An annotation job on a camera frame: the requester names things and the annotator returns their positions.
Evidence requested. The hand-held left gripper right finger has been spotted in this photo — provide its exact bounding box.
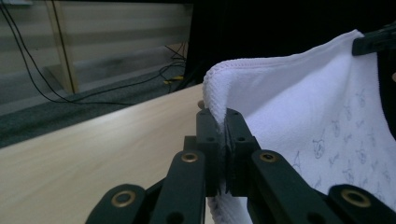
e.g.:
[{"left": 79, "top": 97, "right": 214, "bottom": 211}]
[{"left": 223, "top": 107, "right": 262, "bottom": 198}]

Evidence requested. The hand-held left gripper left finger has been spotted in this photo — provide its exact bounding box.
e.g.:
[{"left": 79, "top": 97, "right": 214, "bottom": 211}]
[{"left": 195, "top": 107, "right": 226, "bottom": 198}]

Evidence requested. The white towel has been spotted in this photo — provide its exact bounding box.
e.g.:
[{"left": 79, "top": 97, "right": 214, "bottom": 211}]
[{"left": 202, "top": 29, "right": 396, "bottom": 224}]

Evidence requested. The black curtain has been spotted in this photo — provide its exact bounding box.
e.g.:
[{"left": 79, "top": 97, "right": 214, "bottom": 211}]
[{"left": 176, "top": 0, "right": 396, "bottom": 92}]

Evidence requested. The yellow cable plug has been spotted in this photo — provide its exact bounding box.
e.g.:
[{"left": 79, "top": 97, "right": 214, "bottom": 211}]
[{"left": 163, "top": 75, "right": 186, "bottom": 86}]

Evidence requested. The black floor cable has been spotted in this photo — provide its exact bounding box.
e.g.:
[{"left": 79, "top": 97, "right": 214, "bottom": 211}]
[{"left": 69, "top": 45, "right": 189, "bottom": 104}]

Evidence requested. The wooden wall strip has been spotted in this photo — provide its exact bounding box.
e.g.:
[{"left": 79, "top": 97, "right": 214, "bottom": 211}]
[{"left": 44, "top": 0, "right": 79, "bottom": 95}]

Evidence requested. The black wall cable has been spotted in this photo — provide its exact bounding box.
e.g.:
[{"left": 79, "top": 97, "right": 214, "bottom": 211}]
[{"left": 0, "top": 4, "right": 134, "bottom": 106}]

